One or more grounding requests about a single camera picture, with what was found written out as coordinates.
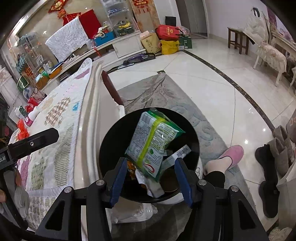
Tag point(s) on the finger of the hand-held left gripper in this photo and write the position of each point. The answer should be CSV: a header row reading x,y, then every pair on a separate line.
x,y
34,142

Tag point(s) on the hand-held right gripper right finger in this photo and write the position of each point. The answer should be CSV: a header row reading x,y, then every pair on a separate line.
x,y
183,180

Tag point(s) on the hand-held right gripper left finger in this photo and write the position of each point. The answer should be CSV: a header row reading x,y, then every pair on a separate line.
x,y
116,178

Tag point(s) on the brown paper cup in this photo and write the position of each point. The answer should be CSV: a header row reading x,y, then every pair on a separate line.
x,y
170,182

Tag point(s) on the long white medicine box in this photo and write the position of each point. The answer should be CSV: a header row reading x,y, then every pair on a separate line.
x,y
177,155

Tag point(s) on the black trash bin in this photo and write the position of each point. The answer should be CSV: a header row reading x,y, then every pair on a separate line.
x,y
115,139

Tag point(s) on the green snack packet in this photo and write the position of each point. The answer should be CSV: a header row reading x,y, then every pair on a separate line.
x,y
152,139

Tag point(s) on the person's left hand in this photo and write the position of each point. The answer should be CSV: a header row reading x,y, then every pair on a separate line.
x,y
22,197

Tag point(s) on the orange net bag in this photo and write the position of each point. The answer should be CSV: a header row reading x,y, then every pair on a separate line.
x,y
23,129

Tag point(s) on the white pill bottle pink label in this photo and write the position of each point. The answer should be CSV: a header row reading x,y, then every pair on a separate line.
x,y
32,115

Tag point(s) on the person's leg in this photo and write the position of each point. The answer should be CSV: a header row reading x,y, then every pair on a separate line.
x,y
215,176

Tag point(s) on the patchwork quilt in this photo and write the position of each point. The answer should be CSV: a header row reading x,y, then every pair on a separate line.
x,y
60,120

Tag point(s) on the green white carton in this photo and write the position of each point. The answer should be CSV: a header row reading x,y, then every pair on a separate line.
x,y
20,111

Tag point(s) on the red plastic bag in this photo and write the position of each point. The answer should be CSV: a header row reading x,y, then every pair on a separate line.
x,y
32,104

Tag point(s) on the white round table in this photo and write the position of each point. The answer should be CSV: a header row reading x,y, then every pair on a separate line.
x,y
92,139

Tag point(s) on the pink slipper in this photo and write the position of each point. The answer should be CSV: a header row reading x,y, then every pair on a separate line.
x,y
232,155

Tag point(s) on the striped bag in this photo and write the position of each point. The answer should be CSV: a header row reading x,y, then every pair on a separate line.
x,y
21,63

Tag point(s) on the black boot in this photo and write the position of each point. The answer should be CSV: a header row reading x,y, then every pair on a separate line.
x,y
269,199
266,160

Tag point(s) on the clear display shelf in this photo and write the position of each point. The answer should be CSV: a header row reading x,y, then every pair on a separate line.
x,y
32,53

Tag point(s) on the grey patterned rug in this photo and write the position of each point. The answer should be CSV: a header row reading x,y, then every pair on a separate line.
x,y
161,92

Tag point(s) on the dark red chair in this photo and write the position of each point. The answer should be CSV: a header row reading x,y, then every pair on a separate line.
x,y
111,85

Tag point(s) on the grey boots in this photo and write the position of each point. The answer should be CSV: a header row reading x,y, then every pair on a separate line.
x,y
282,148

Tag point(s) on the white quilted cover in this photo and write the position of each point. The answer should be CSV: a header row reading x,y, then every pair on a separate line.
x,y
67,39

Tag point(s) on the purple handheld vacuum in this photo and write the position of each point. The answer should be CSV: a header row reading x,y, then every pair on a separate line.
x,y
138,59

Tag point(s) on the blue storage box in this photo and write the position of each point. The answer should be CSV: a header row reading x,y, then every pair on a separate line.
x,y
104,39

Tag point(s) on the red box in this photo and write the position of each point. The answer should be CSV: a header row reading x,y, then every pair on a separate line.
x,y
91,23

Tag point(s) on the white TV cabinet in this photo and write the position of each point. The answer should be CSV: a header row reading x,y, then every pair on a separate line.
x,y
127,46

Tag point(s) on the yellow bag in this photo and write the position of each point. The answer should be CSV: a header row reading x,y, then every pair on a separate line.
x,y
170,47

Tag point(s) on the large red knot decoration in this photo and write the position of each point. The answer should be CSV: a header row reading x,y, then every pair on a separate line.
x,y
59,7

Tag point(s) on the green box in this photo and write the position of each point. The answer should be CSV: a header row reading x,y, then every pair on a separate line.
x,y
185,42

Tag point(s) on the brown cardboard box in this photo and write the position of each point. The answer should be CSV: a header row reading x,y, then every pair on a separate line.
x,y
150,44

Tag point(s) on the bananas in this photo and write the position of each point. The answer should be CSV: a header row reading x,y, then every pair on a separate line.
x,y
124,24

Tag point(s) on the red carry bag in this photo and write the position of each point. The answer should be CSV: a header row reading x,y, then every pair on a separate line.
x,y
168,32

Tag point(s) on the white cushioned chair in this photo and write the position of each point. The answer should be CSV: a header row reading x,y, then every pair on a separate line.
x,y
268,51

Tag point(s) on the wooden stool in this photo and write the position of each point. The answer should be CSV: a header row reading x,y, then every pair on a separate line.
x,y
238,34

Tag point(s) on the clear display cabinet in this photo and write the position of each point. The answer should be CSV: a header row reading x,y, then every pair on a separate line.
x,y
120,11

